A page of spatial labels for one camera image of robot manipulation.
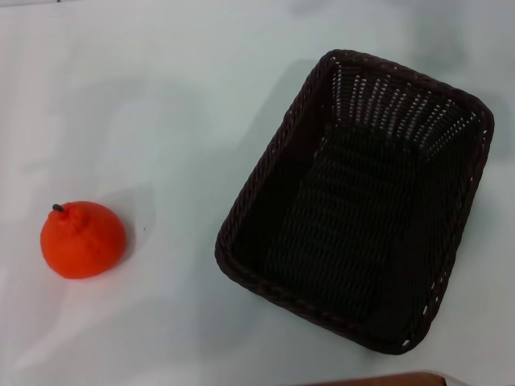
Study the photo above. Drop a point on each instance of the brown wooden edge strip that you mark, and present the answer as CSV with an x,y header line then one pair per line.
x,y
382,380

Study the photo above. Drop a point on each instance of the black woven rectangular basket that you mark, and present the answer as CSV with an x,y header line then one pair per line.
x,y
346,225

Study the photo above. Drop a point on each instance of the orange toy tangerine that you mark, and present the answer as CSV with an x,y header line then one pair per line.
x,y
84,241

